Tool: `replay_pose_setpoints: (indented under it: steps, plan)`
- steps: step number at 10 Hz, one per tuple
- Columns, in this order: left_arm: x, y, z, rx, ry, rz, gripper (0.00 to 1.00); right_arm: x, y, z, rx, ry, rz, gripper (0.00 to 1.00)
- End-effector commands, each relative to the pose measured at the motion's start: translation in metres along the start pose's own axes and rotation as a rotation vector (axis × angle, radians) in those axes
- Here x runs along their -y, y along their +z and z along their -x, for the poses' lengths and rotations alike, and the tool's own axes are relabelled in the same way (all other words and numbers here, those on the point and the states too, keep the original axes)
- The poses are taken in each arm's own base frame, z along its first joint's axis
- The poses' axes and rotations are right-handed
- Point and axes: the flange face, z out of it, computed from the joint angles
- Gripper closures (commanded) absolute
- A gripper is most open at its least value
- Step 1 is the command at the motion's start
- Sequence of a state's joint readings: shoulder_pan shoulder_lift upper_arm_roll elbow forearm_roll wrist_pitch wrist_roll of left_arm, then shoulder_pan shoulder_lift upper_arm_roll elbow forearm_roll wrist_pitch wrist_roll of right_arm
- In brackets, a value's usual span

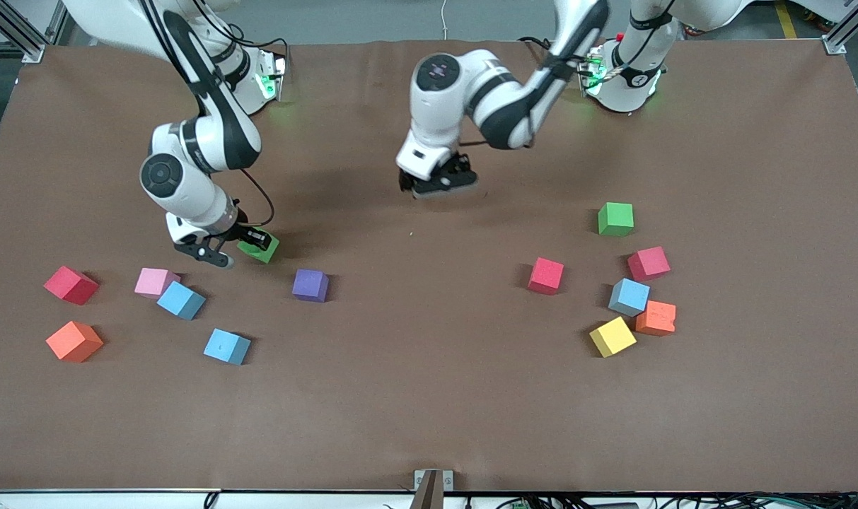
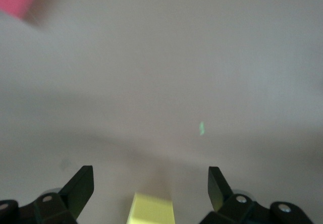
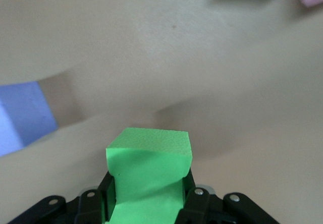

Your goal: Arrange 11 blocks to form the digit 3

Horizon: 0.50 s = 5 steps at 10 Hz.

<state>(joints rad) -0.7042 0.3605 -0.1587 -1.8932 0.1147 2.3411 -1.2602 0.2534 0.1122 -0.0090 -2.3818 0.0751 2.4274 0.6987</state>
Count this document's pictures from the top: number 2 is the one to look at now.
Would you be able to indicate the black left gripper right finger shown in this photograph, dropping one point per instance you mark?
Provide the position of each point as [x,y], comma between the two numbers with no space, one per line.
[217,188]

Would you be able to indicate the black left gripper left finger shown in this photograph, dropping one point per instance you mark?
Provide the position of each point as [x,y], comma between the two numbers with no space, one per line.
[78,188]

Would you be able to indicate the yellow foam cube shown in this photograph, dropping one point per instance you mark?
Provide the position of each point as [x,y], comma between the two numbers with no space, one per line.
[151,209]

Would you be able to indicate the brown table cover sheet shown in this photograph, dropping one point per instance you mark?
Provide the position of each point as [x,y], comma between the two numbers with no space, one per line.
[161,70]

